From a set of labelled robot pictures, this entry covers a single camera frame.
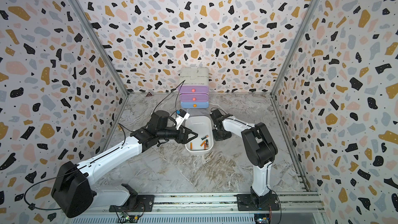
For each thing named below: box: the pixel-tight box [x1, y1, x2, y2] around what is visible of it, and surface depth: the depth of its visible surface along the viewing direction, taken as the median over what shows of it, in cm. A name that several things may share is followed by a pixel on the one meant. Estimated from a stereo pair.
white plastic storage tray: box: [185, 115, 215, 153], surface depth 97 cm
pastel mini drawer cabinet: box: [177, 66, 210, 109], surface depth 106 cm
